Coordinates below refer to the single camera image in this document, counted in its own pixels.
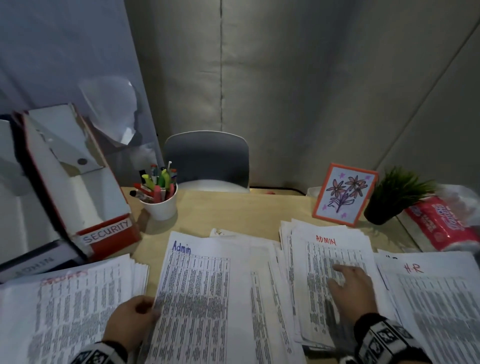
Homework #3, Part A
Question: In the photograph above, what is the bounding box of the white pen cup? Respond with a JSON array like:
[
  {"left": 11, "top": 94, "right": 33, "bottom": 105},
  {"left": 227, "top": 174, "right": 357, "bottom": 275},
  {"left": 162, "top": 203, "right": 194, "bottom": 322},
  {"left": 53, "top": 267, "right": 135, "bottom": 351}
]
[{"left": 139, "top": 183, "right": 179, "bottom": 221}]

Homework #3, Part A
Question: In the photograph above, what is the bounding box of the person's left hand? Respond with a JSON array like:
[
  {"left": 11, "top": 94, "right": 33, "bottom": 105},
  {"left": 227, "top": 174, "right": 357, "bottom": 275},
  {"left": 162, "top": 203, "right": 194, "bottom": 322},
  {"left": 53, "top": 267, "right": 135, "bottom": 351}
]
[{"left": 103, "top": 295, "right": 162, "bottom": 353}]

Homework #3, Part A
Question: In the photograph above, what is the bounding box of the orange framed flower drawing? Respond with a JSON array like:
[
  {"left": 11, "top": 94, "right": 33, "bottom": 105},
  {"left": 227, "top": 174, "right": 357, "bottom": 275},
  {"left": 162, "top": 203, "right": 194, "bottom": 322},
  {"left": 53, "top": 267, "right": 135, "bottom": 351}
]
[{"left": 312, "top": 162, "right": 380, "bottom": 228}]

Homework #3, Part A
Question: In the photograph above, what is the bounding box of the black right wristband with markers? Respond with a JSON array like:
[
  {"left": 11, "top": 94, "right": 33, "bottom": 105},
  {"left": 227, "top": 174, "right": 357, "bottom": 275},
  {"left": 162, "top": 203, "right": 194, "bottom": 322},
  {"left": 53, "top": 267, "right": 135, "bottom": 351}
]
[{"left": 354, "top": 313, "right": 432, "bottom": 364}]

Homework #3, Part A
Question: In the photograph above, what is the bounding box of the person's right hand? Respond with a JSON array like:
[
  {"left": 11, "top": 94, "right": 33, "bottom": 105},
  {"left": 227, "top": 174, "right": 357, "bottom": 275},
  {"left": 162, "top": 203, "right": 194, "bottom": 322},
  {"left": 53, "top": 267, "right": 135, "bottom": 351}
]
[{"left": 326, "top": 263, "right": 380, "bottom": 325}]

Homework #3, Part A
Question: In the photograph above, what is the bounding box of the unsorted paper pile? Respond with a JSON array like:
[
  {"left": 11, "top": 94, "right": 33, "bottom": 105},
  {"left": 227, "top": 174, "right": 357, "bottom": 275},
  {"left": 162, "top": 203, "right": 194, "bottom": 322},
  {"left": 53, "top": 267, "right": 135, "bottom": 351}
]
[{"left": 144, "top": 227, "right": 312, "bottom": 364}]

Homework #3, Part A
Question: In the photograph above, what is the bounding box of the admin paper pile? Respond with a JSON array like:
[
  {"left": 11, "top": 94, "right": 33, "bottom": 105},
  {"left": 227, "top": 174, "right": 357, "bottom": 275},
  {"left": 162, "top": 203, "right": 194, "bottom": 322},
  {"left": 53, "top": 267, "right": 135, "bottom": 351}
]
[{"left": 279, "top": 218, "right": 398, "bottom": 350}]

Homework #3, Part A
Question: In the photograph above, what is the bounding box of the green plant in black pot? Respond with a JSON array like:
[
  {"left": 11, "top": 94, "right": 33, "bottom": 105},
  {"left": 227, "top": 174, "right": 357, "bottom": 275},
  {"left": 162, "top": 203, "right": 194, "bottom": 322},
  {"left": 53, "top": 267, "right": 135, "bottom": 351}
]
[{"left": 363, "top": 166, "right": 438, "bottom": 226}]

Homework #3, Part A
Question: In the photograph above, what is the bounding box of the clear plastic bag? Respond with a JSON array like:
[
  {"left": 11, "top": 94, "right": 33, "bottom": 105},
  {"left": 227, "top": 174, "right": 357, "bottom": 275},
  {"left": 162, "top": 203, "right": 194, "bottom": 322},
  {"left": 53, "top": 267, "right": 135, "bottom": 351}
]
[{"left": 434, "top": 183, "right": 480, "bottom": 218}]

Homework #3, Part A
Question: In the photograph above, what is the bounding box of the grey chair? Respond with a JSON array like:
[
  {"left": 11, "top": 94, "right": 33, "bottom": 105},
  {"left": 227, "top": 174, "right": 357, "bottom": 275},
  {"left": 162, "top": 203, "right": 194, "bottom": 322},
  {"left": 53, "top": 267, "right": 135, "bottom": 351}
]
[{"left": 163, "top": 130, "right": 251, "bottom": 194}]

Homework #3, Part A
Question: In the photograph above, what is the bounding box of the security paper pile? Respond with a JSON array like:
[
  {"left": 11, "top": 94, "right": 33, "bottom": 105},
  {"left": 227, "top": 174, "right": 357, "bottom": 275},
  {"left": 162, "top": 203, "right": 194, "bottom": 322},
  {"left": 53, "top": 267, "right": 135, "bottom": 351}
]
[{"left": 0, "top": 254, "right": 150, "bottom": 364}]

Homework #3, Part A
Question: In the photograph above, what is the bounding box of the black admin file box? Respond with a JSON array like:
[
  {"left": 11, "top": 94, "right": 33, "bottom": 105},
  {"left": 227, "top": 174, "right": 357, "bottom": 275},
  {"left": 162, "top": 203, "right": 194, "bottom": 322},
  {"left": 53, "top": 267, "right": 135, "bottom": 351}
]
[{"left": 0, "top": 119, "right": 89, "bottom": 284}]

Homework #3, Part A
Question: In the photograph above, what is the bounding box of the HR paper pile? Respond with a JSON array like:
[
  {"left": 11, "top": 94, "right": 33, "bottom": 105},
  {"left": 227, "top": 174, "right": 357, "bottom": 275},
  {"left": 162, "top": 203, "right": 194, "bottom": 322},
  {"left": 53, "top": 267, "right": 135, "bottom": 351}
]
[{"left": 374, "top": 249, "right": 480, "bottom": 364}]

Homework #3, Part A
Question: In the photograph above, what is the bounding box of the bunch of coloured markers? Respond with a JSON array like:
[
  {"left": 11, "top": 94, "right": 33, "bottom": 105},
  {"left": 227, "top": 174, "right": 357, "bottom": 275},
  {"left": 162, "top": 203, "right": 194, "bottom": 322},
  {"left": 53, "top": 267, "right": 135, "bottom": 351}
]
[{"left": 129, "top": 161, "right": 178, "bottom": 204}]

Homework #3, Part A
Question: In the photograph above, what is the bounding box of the red security file box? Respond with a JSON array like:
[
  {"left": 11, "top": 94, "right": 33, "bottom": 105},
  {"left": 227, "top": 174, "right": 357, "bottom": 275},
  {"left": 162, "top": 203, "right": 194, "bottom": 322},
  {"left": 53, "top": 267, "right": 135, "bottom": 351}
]
[{"left": 11, "top": 103, "right": 143, "bottom": 263}]

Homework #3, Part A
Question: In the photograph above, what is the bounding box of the red white paper towel pack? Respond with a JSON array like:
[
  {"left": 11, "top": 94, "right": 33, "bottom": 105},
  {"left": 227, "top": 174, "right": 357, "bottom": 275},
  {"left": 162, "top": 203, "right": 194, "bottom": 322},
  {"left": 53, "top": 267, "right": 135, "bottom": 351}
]
[{"left": 404, "top": 194, "right": 480, "bottom": 253}]

